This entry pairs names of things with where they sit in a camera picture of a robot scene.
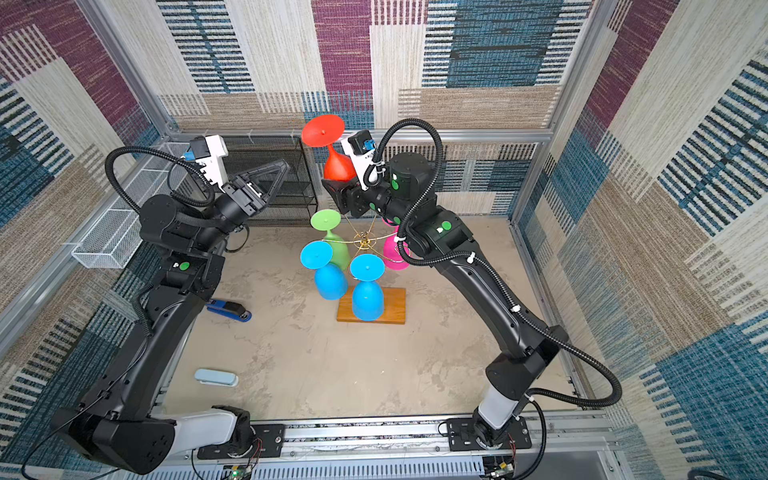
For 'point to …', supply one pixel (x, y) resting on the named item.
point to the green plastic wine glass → (327, 220)
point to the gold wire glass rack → (365, 241)
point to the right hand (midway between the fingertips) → (345, 177)
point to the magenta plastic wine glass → (391, 254)
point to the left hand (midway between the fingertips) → (287, 169)
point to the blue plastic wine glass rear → (330, 279)
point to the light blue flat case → (216, 377)
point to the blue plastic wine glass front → (367, 295)
